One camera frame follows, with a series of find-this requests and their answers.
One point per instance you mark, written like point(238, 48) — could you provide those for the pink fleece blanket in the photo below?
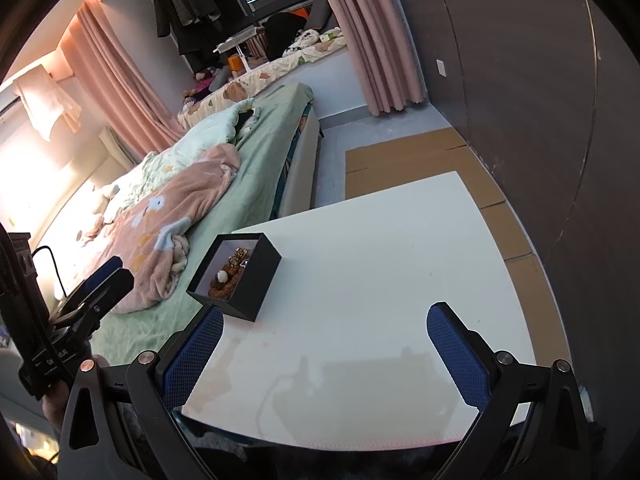
point(180, 195)

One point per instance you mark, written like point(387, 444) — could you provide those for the white wall socket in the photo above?
point(441, 68)

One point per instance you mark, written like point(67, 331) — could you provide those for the beige bed headboard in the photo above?
point(117, 147)

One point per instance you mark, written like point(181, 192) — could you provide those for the pink curtain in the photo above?
point(120, 85)
point(370, 35)

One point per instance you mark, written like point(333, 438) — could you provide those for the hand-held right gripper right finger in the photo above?
point(457, 355)

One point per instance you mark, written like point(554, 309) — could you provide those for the white plush toy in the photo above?
point(107, 200)

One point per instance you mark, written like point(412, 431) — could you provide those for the cardboard floor sheet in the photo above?
point(400, 160)

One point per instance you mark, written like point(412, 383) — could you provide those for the bed with green sheet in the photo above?
point(260, 160)

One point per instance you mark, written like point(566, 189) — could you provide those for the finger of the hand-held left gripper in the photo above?
point(102, 270)
point(102, 295)

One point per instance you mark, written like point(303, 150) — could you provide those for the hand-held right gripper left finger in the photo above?
point(195, 355)

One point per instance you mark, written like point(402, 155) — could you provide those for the green floral quilt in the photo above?
point(200, 135)

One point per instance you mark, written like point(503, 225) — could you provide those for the black bag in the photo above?
point(287, 35)

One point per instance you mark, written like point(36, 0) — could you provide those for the pile of plush toys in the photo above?
point(207, 80)

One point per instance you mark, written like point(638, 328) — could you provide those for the wall air conditioner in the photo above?
point(10, 107)

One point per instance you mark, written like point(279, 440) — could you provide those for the hanging dark clothes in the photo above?
point(185, 10)

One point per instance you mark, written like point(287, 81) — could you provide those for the pale hanging towel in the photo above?
point(45, 100)

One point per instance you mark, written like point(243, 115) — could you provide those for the white folding lap table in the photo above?
point(240, 37)

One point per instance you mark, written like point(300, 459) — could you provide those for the black jewelry box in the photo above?
point(260, 280)

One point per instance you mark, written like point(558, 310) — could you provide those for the beige bed frame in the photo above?
point(305, 170)

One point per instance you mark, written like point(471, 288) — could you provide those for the person's left hand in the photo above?
point(54, 402)

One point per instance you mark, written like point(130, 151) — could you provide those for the cream patterned window seat cover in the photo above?
point(260, 75)

